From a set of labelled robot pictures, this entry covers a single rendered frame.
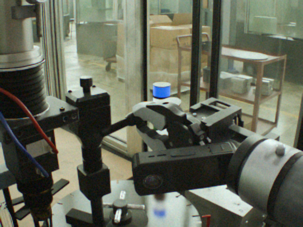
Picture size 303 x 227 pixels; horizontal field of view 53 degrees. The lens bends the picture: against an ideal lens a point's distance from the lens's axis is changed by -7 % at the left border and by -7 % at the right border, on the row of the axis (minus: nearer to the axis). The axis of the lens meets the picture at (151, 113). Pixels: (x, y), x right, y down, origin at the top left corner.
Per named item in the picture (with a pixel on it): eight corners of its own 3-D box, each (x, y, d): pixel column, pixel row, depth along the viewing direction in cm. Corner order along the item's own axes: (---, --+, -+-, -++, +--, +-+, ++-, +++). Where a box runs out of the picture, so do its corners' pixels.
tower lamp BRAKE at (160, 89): (160, 91, 87) (161, 80, 86) (173, 95, 85) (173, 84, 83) (149, 95, 84) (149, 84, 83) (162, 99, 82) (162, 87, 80)
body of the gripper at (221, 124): (209, 141, 47) (277, 174, 38) (164, 166, 43) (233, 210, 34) (208, 93, 44) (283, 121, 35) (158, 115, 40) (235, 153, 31)
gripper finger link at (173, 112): (156, 121, 46) (200, 147, 40) (146, 125, 45) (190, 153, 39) (155, 91, 43) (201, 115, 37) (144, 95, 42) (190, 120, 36)
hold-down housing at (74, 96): (103, 182, 56) (95, 72, 49) (116, 194, 53) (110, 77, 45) (75, 193, 53) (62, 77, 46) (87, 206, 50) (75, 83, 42)
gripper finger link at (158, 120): (158, 99, 51) (199, 121, 45) (127, 112, 48) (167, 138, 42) (157, 80, 50) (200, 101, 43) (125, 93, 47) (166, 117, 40)
